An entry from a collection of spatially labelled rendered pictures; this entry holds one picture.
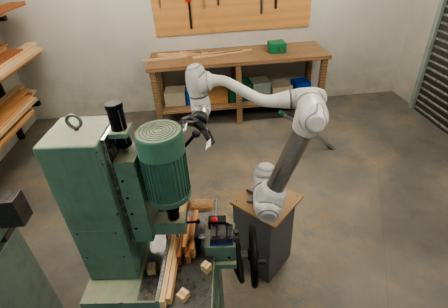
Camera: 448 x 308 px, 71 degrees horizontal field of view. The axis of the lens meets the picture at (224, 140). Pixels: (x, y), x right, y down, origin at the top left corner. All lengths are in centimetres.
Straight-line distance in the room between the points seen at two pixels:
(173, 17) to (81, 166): 331
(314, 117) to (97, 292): 122
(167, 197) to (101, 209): 25
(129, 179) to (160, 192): 12
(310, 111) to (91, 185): 95
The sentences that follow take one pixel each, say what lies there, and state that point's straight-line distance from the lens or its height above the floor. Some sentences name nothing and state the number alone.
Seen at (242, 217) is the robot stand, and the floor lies 52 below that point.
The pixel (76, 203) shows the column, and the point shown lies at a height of 127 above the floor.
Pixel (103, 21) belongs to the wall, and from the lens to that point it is 447.
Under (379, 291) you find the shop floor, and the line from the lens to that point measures 260.
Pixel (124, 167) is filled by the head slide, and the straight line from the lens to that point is 119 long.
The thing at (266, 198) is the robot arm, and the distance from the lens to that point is 176.
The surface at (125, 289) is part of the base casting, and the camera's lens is 158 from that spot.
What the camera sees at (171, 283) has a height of 94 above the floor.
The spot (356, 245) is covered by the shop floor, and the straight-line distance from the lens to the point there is 280.
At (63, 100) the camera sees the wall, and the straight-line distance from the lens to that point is 502.
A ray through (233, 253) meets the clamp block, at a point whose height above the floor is 92.
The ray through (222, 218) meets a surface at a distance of 146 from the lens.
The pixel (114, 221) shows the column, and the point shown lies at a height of 117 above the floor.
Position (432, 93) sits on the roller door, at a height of 34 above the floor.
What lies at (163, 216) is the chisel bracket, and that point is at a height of 107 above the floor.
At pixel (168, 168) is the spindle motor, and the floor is 139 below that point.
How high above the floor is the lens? 207
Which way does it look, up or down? 32 degrees down
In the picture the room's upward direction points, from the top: 3 degrees counter-clockwise
